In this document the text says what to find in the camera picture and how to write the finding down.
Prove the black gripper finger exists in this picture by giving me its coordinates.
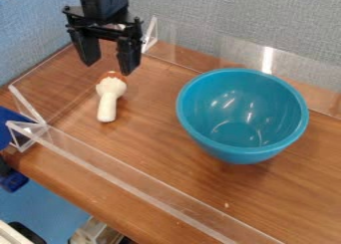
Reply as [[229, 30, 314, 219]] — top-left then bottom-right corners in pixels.
[[118, 37, 142, 76], [68, 29, 102, 66]]

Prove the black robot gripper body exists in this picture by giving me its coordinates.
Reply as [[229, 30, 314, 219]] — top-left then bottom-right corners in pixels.
[[63, 0, 143, 46]]

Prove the white brown plush mushroom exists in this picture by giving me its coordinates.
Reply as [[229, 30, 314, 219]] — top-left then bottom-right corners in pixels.
[[96, 71, 129, 122]]

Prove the blue plastic bowl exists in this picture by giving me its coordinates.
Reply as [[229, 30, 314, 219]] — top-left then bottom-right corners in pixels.
[[175, 69, 309, 164]]

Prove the clear acrylic left barrier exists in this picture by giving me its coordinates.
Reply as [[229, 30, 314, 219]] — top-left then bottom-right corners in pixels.
[[8, 40, 119, 122]]

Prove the clear acrylic barrier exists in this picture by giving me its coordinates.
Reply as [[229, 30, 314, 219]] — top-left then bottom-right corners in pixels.
[[7, 121, 284, 244], [146, 16, 341, 120], [8, 40, 119, 122]]

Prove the clear acrylic back barrier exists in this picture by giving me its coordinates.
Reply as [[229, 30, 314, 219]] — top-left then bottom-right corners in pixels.
[[146, 16, 341, 120]]

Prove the clear acrylic front barrier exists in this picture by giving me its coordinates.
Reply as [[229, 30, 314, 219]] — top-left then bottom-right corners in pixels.
[[7, 121, 284, 244]]

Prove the blue clamp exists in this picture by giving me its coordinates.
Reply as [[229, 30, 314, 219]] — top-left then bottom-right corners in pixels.
[[0, 106, 31, 193]]

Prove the clear box under table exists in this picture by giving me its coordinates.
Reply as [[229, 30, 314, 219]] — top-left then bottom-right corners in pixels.
[[68, 217, 126, 244]]

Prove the black white object bottom left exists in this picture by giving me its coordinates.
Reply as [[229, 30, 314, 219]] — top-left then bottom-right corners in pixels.
[[0, 220, 47, 244]]

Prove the clear acrylic corner bracket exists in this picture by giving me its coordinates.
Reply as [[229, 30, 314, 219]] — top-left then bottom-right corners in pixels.
[[142, 16, 158, 54]]

